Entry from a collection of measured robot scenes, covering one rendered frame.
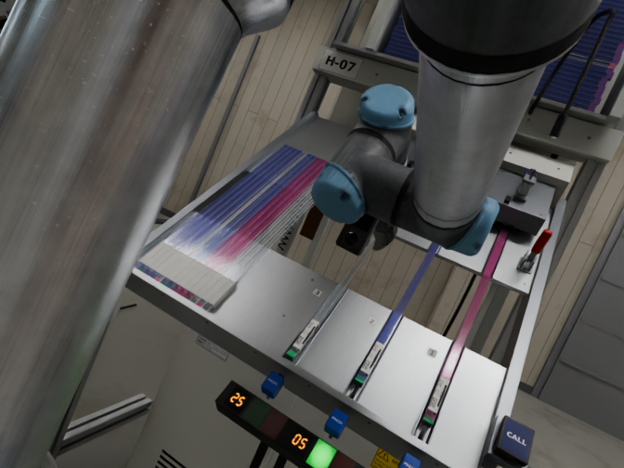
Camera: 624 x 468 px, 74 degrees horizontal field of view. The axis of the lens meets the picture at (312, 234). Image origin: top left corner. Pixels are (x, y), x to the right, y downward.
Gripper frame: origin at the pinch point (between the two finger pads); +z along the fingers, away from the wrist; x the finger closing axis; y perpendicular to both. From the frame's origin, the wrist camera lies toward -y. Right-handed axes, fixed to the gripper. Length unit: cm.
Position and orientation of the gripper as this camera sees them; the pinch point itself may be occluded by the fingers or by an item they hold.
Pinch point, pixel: (370, 246)
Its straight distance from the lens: 84.7
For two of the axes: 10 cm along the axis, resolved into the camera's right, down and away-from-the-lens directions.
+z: 0.8, 5.4, 8.4
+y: 5.2, -7.4, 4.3
